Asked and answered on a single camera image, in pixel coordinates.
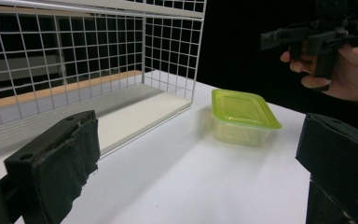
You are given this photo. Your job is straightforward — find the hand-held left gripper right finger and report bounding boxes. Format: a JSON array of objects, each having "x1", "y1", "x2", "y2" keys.
[{"x1": 295, "y1": 112, "x2": 358, "y2": 224}]

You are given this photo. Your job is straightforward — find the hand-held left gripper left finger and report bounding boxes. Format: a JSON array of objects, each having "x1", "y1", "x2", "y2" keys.
[{"x1": 3, "y1": 109, "x2": 102, "y2": 224}]

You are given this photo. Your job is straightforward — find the white wire grid shelf rack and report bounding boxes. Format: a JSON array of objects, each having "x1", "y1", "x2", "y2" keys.
[{"x1": 0, "y1": 0, "x2": 207, "y2": 162}]

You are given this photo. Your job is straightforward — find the green-lidded plastic food container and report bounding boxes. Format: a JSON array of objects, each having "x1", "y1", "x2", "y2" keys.
[{"x1": 211, "y1": 88, "x2": 282, "y2": 148}]

